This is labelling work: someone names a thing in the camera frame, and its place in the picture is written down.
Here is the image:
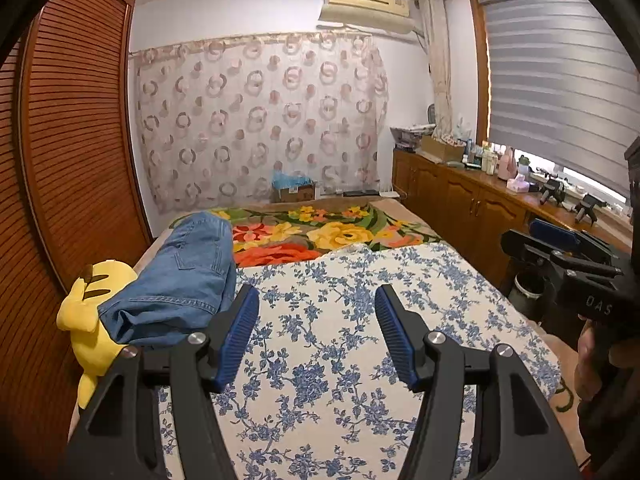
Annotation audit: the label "yellow plush toy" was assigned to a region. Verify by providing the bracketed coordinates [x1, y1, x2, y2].
[56, 259, 138, 411]

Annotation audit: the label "open cardboard box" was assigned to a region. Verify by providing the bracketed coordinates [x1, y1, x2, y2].
[419, 135, 466, 163]

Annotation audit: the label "beige drape curtain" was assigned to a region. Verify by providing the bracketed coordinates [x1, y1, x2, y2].
[417, 0, 453, 141]

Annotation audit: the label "wooden sideboard cabinet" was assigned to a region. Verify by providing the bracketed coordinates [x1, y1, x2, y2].
[392, 147, 640, 321]

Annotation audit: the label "circle patterned sheer curtain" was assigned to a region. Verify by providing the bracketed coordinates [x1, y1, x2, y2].
[129, 32, 391, 213]

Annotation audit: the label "blue plastic bag bundle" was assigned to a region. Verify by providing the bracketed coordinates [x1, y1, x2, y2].
[271, 170, 313, 191]

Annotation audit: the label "white blue floral quilt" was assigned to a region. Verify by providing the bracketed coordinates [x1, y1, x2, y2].
[155, 242, 563, 480]

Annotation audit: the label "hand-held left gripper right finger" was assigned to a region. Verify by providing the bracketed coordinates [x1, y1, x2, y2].
[375, 285, 583, 480]

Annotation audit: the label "grey striped window blind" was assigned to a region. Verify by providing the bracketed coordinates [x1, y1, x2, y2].
[482, 0, 640, 196]

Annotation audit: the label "small cardboard box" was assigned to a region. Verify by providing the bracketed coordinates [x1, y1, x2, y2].
[272, 185, 317, 204]

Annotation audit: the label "person's right hand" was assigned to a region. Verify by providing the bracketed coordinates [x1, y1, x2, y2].
[574, 320, 640, 401]

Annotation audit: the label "wooden slatted wardrobe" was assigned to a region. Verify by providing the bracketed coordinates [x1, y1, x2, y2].
[0, 0, 153, 480]

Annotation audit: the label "grey trash bin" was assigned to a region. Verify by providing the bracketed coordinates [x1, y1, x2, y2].
[510, 272, 548, 323]

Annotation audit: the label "person's right forearm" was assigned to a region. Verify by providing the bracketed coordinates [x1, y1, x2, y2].
[577, 362, 640, 480]

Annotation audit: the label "patterned flat box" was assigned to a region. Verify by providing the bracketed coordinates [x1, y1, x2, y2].
[390, 124, 433, 151]

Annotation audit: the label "wooden window frame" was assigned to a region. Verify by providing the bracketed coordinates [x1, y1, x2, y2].
[467, 0, 493, 146]

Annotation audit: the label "blue denim pants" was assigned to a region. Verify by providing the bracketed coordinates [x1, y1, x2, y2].
[100, 211, 237, 348]

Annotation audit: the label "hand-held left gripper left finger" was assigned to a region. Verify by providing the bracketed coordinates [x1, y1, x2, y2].
[62, 285, 261, 480]

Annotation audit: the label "cream wall air conditioner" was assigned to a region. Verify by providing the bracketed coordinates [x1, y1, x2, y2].
[317, 0, 418, 36]

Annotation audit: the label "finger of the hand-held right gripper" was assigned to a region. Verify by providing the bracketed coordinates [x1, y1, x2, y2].
[530, 219, 626, 263]
[500, 230, 621, 281]

